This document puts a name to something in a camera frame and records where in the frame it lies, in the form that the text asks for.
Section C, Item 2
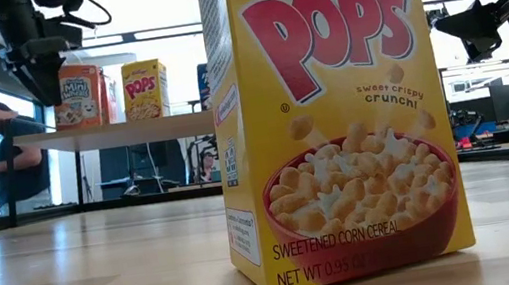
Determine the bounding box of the blue bin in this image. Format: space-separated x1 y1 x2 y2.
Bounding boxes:
452 118 500 142

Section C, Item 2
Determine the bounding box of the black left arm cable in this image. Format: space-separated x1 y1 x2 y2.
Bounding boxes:
60 0 115 33

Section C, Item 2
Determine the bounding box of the blue Frosted Flakes cereal box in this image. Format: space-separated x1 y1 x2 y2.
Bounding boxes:
194 62 215 112

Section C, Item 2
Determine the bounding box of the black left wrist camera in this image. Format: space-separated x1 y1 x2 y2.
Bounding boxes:
30 0 87 20

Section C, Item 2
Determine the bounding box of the yellow Corn Pops cereal box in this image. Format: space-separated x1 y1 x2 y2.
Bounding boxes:
191 0 481 285
117 57 175 124

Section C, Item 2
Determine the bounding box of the person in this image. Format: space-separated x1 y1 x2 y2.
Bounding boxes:
197 147 223 185
0 93 59 218

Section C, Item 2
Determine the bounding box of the black chair frame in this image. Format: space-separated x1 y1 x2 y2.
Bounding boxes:
182 135 224 187

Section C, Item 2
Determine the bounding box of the dark office desk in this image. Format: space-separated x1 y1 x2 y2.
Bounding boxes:
94 136 191 203

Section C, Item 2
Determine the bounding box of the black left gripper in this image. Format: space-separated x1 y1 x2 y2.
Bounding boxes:
0 0 94 115

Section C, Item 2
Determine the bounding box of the black aluminium rig frame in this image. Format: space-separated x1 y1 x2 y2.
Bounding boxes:
0 138 509 243

